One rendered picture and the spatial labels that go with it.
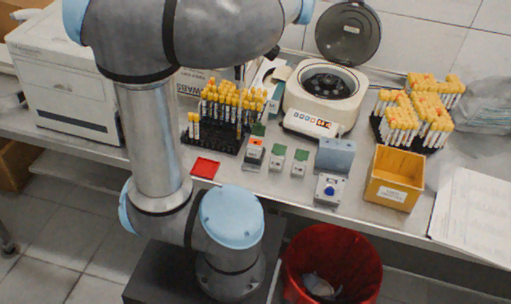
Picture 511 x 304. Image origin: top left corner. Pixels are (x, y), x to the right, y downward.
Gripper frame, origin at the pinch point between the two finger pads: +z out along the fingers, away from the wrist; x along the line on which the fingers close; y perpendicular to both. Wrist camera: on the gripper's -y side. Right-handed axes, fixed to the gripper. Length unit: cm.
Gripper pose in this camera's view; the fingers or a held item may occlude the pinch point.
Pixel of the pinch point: (241, 84)
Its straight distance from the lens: 117.2
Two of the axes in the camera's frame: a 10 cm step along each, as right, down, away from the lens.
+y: -9.6, -2.3, 1.4
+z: -0.7, 7.1, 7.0
